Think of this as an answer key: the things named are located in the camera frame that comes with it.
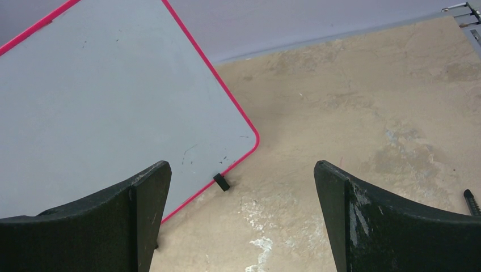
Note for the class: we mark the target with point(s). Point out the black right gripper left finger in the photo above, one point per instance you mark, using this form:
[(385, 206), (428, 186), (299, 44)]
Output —
[(114, 229)]

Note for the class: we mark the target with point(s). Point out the black whiteboard foot right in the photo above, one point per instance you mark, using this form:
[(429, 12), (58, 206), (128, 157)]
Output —
[(221, 182)]

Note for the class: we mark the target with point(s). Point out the aluminium table frame rail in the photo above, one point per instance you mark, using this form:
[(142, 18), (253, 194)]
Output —
[(467, 16)]

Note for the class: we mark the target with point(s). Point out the red framed whiteboard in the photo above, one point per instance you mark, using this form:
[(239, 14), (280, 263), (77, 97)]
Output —
[(97, 91)]

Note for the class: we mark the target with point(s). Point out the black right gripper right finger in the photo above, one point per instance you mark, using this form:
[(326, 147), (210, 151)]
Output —
[(372, 229)]

